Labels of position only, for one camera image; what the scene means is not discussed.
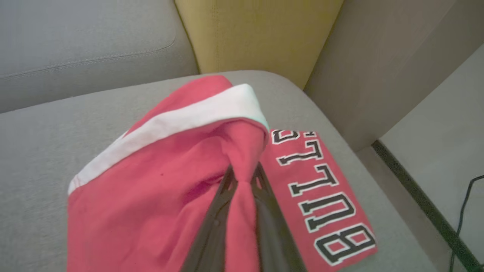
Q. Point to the black baseboard strip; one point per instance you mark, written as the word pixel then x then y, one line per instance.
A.
pixel 429 209

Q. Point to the red shirt white sleeves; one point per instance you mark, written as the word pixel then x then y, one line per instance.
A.
pixel 329 211

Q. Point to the grey sofa back cushion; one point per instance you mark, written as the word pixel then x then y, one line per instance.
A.
pixel 75 37

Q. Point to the red shorts white trim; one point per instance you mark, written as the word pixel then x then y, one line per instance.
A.
pixel 151 196

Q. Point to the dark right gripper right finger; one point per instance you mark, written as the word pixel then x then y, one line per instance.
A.
pixel 276 245

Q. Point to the yellow sofa cushion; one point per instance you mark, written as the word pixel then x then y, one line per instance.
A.
pixel 257 37

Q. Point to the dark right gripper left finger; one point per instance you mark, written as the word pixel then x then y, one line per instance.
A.
pixel 208 241

